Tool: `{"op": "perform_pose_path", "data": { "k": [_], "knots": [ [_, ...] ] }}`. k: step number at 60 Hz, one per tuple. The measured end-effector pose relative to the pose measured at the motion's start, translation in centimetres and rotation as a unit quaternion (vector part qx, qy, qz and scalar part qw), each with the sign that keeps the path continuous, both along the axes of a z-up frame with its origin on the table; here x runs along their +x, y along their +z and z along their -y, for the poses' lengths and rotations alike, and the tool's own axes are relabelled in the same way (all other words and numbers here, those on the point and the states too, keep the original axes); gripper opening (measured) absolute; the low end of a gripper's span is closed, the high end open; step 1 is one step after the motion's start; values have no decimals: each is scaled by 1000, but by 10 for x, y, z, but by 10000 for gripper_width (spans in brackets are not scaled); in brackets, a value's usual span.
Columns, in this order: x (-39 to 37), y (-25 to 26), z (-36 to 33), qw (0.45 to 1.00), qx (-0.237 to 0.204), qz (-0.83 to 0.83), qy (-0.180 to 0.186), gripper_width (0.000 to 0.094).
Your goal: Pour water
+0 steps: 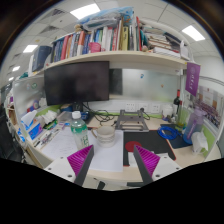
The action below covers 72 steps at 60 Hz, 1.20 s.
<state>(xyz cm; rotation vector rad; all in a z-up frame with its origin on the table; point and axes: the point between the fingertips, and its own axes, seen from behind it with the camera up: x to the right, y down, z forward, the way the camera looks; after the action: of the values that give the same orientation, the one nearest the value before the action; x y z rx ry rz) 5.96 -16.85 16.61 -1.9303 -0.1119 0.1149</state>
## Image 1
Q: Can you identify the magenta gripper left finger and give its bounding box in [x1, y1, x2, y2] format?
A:
[67, 145, 94, 186]

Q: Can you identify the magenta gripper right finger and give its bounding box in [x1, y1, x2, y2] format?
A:
[133, 145, 160, 184]

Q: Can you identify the clear plastic water bottle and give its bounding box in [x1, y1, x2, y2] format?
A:
[71, 111, 89, 150]

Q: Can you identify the purple water jug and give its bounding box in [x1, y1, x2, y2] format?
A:
[183, 106, 206, 144]

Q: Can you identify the black desk mat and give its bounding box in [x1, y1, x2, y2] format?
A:
[123, 130, 176, 166]

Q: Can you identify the white paper sheet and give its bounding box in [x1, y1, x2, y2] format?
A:
[41, 125, 125, 173]

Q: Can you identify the white ceramic mug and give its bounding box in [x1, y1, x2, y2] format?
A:
[91, 126, 115, 148]

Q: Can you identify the grey metal laptop stand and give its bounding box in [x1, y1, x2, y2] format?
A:
[115, 110, 149, 132]

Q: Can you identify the white power outlet strip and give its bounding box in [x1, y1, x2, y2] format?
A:
[125, 102, 160, 114]

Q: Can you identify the white crumpled tissue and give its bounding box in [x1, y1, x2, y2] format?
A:
[191, 132, 208, 154]

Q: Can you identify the blue tissue box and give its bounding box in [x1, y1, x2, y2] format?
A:
[21, 110, 43, 140]

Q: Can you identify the dark wine bottle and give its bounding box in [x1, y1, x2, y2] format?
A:
[173, 89, 180, 115]

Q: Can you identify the black computer monitor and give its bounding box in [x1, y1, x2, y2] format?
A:
[44, 61, 109, 105]

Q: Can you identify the purple hanging banner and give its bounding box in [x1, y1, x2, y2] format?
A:
[185, 62, 201, 96]

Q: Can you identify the dark blue binder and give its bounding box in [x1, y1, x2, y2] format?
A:
[32, 46, 52, 72]

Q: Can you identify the stack of lying books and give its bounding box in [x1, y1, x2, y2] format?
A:
[141, 25, 190, 60]

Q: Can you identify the row of upright books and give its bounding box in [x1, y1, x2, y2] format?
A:
[50, 16, 147, 63]

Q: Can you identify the blue coiled cable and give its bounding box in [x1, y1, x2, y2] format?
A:
[157, 125, 182, 141]

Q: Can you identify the white wall shelf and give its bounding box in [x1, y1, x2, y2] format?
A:
[35, 51, 187, 75]

